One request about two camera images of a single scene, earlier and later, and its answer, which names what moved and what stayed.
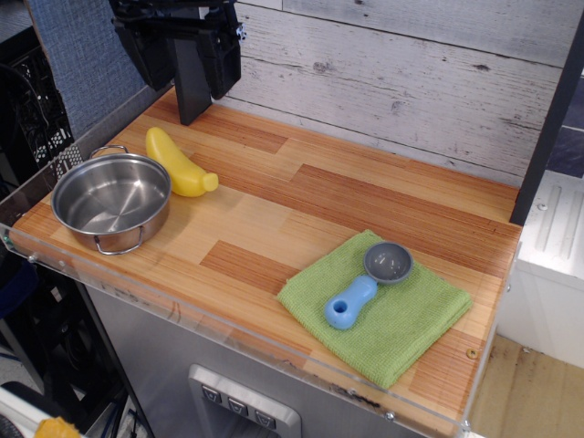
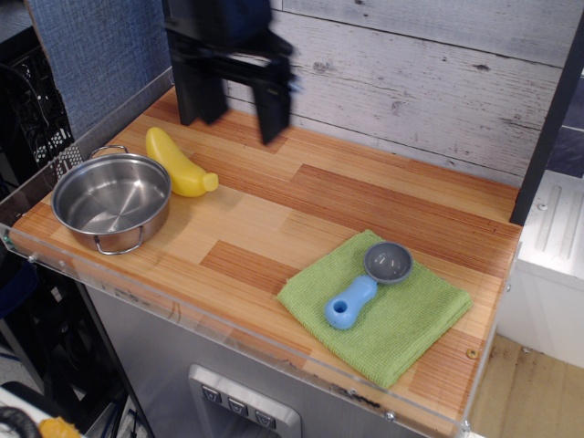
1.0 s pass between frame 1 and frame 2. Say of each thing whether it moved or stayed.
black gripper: moved
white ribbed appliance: stayed
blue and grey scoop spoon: stayed
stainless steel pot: stayed
